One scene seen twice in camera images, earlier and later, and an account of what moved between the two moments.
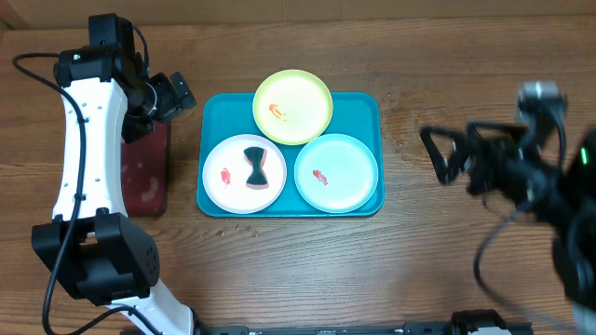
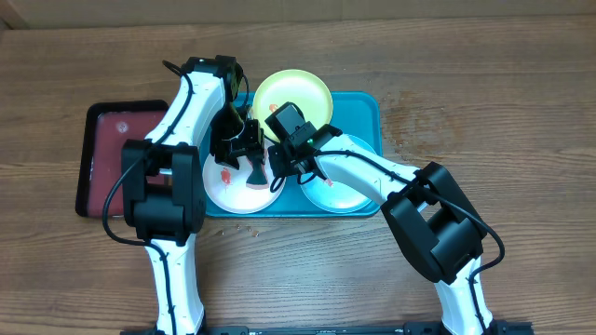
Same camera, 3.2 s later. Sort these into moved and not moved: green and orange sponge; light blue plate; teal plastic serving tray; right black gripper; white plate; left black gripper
Moved: right black gripper; left black gripper
Not moved: light blue plate; white plate; teal plastic serving tray; green and orange sponge
